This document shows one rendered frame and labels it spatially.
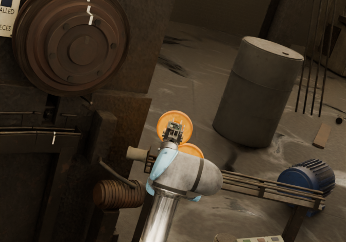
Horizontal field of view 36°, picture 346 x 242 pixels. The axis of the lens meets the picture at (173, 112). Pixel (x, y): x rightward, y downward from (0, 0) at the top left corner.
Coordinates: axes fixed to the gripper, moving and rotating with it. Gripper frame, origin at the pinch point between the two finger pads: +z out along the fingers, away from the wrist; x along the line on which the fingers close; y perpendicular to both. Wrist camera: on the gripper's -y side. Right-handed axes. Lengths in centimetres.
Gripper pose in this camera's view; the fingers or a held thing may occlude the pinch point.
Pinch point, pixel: (175, 124)
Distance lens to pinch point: 231.5
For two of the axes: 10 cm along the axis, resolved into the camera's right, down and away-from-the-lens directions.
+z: 1.7, -5.4, 8.3
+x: -9.6, -3.0, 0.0
